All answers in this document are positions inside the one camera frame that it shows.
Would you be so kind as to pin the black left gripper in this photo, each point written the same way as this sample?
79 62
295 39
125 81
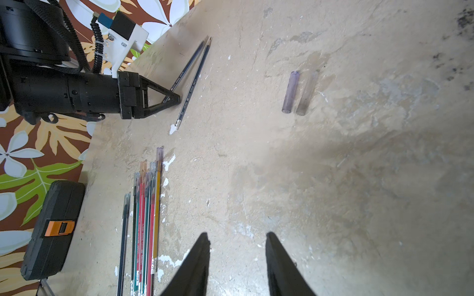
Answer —
43 93

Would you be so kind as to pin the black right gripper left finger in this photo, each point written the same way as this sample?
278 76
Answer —
192 277

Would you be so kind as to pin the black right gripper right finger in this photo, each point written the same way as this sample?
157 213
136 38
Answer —
283 276

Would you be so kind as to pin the clear pencil cap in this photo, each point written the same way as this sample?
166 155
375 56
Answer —
307 93

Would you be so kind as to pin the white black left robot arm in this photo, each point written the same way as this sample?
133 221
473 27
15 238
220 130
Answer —
40 34

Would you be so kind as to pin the bundle red green pencils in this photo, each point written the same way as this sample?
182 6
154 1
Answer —
142 193

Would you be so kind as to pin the black tool case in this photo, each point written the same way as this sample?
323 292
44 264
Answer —
52 235

